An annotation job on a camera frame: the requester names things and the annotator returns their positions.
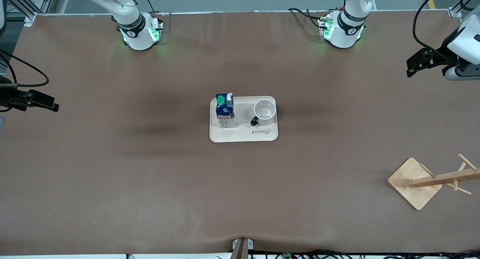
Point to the metal table edge clamp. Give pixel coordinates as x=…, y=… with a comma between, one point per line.
x=242, y=247

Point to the wooden cup stand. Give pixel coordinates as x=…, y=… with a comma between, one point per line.
x=412, y=184

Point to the cream rabbit print tray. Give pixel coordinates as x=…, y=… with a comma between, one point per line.
x=243, y=133

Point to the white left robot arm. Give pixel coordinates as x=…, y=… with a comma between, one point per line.
x=347, y=24

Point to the blue milk carton green cap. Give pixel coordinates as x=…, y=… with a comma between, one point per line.
x=225, y=111

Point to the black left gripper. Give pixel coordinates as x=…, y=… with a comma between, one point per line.
x=437, y=58

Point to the aluminium frame profile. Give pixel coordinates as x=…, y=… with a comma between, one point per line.
x=459, y=8
x=26, y=6

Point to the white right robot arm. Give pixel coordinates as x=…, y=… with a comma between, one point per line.
x=132, y=28

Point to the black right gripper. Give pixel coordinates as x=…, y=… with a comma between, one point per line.
x=8, y=96

